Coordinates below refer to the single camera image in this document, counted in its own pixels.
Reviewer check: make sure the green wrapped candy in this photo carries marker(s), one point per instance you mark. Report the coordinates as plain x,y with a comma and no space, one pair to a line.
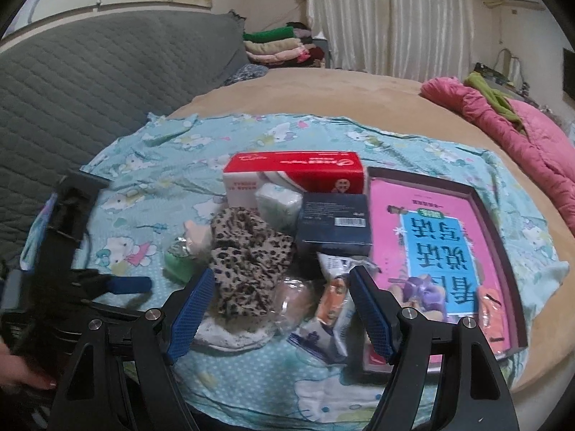
177,265

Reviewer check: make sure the blue and white packet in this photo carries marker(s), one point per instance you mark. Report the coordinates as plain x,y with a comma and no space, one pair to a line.
319,341

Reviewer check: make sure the beige bed sheet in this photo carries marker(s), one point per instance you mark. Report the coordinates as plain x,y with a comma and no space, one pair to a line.
337,94

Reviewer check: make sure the pink book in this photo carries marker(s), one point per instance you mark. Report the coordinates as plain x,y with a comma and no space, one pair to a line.
404,215

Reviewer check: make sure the green cloth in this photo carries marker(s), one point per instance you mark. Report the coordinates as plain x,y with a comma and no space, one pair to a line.
494,94

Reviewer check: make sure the grey quilted sofa cover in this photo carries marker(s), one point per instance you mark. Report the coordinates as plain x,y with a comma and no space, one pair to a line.
90,90

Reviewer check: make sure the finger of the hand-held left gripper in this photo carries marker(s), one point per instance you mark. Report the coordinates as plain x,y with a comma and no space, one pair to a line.
130,285

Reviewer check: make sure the clear plastic bag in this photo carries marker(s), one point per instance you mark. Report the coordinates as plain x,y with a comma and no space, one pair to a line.
296,301

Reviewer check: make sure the white cloth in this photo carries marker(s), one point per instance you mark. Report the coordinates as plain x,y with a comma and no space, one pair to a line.
233,339

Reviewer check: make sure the black television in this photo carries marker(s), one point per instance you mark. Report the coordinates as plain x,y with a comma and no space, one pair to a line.
569,72

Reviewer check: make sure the white curtain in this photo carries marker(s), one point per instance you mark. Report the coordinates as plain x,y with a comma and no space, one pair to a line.
382,18

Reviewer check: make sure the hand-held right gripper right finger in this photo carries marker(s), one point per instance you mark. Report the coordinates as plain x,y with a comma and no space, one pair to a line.
373,318

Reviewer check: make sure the orange and white snack packet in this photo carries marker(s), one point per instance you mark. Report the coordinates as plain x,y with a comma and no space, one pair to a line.
332,301

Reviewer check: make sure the dark speckled cloth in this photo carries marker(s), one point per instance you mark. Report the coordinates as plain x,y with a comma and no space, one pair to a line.
247,74

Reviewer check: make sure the stack of folded clothes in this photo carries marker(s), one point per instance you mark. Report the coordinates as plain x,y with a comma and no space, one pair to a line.
278,47

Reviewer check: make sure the oval mirror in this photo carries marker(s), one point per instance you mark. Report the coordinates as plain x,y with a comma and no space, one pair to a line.
510,67

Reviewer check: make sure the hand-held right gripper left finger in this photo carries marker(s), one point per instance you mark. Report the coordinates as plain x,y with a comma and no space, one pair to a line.
193,318

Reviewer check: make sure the person's left hand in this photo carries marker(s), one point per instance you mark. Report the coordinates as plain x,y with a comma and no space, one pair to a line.
27,375

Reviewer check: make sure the dark blue box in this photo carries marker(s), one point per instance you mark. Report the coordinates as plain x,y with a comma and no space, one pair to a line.
332,229

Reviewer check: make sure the light blue cat print blanket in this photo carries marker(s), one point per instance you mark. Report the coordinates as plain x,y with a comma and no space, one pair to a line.
148,179

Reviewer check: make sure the pink quilt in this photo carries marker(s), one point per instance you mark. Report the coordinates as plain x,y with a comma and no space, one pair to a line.
539,143

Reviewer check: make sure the small white tissue pack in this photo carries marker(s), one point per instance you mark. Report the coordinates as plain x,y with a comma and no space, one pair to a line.
278,202

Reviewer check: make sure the leopard print cloth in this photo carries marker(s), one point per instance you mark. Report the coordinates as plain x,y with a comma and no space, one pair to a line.
242,256

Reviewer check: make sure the dark patterned box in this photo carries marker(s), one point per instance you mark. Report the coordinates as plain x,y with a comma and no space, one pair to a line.
487,72

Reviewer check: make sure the red and white tissue box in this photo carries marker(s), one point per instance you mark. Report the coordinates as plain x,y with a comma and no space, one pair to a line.
292,166

